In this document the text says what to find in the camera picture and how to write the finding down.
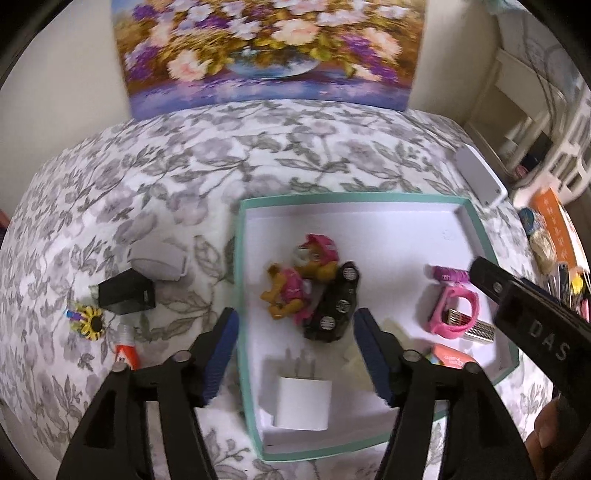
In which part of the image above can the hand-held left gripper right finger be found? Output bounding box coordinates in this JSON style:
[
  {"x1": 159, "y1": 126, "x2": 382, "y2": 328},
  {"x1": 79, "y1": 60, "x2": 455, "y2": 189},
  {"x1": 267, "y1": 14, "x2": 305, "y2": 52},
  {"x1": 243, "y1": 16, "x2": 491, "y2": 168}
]
[{"x1": 353, "y1": 308, "x2": 527, "y2": 480}]

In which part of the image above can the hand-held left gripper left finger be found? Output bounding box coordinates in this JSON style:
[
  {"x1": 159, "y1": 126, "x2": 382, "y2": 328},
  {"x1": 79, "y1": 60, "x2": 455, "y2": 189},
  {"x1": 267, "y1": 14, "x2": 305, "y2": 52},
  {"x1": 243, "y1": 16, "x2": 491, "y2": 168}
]
[{"x1": 55, "y1": 307, "x2": 240, "y2": 480}]

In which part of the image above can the beige twine ball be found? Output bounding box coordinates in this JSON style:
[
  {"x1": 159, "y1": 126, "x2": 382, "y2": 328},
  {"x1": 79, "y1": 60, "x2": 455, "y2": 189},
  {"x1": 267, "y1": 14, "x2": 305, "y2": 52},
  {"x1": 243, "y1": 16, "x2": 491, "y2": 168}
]
[{"x1": 531, "y1": 228, "x2": 557, "y2": 266}]

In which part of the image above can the white shelf unit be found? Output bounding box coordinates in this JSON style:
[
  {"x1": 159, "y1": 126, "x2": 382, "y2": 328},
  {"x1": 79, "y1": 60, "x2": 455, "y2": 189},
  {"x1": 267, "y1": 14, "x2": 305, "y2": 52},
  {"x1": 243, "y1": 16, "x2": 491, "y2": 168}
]
[{"x1": 466, "y1": 46, "x2": 591, "y2": 185}]

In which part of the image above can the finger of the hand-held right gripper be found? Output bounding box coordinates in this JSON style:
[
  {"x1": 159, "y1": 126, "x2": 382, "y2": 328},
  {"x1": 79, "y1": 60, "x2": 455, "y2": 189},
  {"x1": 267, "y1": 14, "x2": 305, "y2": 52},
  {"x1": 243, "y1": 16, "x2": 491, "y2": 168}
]
[{"x1": 469, "y1": 257, "x2": 522, "y2": 308}]

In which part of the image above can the grey floral blanket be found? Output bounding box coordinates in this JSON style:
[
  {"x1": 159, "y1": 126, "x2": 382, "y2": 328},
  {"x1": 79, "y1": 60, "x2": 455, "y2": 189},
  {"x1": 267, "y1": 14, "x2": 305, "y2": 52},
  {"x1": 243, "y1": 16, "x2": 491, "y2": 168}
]
[{"x1": 0, "y1": 99, "x2": 561, "y2": 480}]

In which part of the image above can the small silver metal object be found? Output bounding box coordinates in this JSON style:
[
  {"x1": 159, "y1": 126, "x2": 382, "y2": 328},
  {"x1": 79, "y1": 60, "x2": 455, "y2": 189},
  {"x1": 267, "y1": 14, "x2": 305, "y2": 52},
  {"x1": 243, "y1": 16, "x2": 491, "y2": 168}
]
[{"x1": 445, "y1": 309, "x2": 497, "y2": 344}]

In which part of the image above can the orange book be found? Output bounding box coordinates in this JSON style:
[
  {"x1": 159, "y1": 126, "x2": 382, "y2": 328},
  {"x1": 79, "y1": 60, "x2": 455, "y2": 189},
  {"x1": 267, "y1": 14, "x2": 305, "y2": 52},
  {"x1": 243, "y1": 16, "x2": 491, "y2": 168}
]
[{"x1": 529, "y1": 187, "x2": 585, "y2": 268}]

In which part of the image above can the white wall charger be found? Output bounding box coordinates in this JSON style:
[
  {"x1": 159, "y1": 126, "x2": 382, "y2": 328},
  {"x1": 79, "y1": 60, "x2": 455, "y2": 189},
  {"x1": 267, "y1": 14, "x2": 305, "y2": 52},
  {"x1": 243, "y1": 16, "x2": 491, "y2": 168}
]
[{"x1": 272, "y1": 348, "x2": 334, "y2": 432}]

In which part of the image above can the black toy car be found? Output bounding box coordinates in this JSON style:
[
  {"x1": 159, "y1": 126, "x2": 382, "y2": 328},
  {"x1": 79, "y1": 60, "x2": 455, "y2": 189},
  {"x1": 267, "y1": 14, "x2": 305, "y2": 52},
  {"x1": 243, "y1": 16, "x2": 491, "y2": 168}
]
[{"x1": 302, "y1": 260, "x2": 362, "y2": 343}]

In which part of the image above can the pink dog toy figure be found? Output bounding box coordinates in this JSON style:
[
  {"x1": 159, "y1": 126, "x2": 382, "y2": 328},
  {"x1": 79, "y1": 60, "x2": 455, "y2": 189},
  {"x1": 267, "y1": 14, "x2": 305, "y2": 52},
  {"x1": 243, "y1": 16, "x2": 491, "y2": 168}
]
[{"x1": 260, "y1": 233, "x2": 340, "y2": 324}]

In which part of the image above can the white phone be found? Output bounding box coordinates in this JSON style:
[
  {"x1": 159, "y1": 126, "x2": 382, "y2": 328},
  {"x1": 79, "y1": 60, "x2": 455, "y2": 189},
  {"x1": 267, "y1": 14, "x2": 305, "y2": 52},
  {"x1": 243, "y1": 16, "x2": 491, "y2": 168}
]
[{"x1": 455, "y1": 144, "x2": 509, "y2": 208}]

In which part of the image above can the flower painting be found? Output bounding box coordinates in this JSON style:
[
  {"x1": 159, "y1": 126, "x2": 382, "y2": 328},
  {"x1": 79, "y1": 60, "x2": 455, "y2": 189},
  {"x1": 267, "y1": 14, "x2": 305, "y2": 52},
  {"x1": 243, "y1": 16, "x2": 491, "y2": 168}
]
[{"x1": 111, "y1": 0, "x2": 428, "y2": 120}]

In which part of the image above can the pink wristwatch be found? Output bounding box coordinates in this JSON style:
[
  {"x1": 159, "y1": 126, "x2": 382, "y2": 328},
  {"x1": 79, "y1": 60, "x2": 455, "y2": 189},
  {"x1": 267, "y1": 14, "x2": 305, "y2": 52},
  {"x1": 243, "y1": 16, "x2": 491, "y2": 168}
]
[{"x1": 426, "y1": 284, "x2": 483, "y2": 340}]

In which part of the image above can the black power adapter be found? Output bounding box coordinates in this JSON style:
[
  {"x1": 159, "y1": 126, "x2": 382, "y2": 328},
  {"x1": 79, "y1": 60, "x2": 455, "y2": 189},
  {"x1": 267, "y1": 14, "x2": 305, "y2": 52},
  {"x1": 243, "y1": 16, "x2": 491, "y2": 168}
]
[{"x1": 97, "y1": 269, "x2": 157, "y2": 315}]

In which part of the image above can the teal cardboard box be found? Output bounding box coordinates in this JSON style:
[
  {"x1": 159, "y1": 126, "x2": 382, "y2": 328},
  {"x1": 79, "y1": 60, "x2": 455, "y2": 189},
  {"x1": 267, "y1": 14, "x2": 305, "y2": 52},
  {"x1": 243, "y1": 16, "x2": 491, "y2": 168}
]
[{"x1": 233, "y1": 194, "x2": 520, "y2": 462}]

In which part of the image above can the colourful sunflower toy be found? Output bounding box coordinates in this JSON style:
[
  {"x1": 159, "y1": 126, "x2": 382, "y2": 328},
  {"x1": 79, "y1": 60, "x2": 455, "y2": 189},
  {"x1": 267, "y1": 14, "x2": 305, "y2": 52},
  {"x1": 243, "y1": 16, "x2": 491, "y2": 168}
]
[{"x1": 65, "y1": 304, "x2": 108, "y2": 342}]

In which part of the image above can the person's right hand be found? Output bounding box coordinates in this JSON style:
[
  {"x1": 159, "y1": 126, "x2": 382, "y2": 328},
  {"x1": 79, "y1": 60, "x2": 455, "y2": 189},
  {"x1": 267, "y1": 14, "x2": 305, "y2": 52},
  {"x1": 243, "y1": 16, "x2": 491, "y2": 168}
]
[{"x1": 524, "y1": 399, "x2": 561, "y2": 480}]

